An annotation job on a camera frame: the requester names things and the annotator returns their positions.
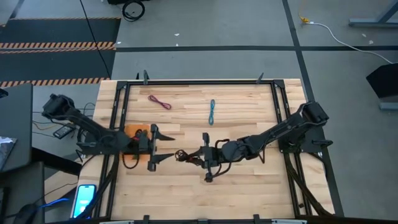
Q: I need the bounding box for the black computer mouse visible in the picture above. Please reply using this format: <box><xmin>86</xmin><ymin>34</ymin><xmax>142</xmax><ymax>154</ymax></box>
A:
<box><xmin>12</xmin><ymin>203</ymin><xmax>39</xmax><ymax>224</ymax></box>

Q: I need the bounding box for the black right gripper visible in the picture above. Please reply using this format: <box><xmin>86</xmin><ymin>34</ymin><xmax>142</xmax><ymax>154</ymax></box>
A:
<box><xmin>185</xmin><ymin>133</ymin><xmax>223</xmax><ymax>183</ymax></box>

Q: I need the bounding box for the gray-legged desk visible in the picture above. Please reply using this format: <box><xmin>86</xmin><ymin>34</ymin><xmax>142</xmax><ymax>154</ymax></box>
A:
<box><xmin>348</xmin><ymin>0</ymin><xmax>398</xmax><ymax>29</ymax></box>

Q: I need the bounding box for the black angular panel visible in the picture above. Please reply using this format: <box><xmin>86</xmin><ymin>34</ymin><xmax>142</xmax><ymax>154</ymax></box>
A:
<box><xmin>365</xmin><ymin>62</ymin><xmax>398</xmax><ymax>99</ymax></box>

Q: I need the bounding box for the coiled black floor cable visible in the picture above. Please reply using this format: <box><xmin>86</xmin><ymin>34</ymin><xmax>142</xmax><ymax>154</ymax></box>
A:
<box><xmin>121</xmin><ymin>0</ymin><xmax>146</xmax><ymax>22</ymax></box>

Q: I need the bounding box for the blue cable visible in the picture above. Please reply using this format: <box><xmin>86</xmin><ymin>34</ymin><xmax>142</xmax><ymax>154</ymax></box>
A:
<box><xmin>37</xmin><ymin>197</ymin><xmax>71</xmax><ymax>210</ymax></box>

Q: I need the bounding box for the wooden workbench with black frame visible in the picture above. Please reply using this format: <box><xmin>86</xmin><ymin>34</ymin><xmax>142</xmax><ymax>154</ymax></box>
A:
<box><xmin>93</xmin><ymin>79</ymin><xmax>335</xmax><ymax>224</ymax></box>

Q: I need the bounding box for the crinkled silver bag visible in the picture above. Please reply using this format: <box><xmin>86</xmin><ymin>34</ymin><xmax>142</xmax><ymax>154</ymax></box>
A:
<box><xmin>0</xmin><ymin>136</ymin><xmax>18</xmax><ymax>170</ymax></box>

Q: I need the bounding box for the smartphone with lit screen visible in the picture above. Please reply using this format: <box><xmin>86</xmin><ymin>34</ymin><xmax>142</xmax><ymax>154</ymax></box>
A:
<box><xmin>72</xmin><ymin>184</ymin><xmax>98</xmax><ymax>219</ymax></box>

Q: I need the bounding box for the white floor cable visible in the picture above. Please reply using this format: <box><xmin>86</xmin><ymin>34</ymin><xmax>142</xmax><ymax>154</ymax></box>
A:
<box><xmin>309</xmin><ymin>21</ymin><xmax>395</xmax><ymax>65</ymax></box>

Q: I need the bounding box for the black power adapter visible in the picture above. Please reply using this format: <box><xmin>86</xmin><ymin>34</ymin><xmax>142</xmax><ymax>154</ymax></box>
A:
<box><xmin>52</xmin><ymin>123</ymin><xmax>76</xmax><ymax>140</ymax></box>

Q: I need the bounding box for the long thin black floor cable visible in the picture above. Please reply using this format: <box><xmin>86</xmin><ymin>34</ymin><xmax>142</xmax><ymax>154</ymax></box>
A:
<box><xmin>79</xmin><ymin>0</ymin><xmax>112</xmax><ymax>78</ymax></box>

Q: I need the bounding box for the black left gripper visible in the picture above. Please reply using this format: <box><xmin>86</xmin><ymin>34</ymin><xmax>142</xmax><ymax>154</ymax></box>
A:
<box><xmin>137</xmin><ymin>123</ymin><xmax>176</xmax><ymax>172</ymax></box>

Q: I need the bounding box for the black mat with hazard stripes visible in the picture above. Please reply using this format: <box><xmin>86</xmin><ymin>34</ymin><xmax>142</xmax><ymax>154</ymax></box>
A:
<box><xmin>0</xmin><ymin>17</ymin><xmax>122</xmax><ymax>88</ymax></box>

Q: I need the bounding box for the orange tray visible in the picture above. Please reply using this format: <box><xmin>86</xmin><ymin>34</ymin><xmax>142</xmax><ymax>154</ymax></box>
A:
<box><xmin>123</xmin><ymin>123</ymin><xmax>152</xmax><ymax>163</ymax></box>

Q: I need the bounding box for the black desk top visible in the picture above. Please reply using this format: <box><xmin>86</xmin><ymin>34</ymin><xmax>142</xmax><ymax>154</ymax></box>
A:
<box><xmin>0</xmin><ymin>83</ymin><xmax>34</xmax><ymax>174</ymax></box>

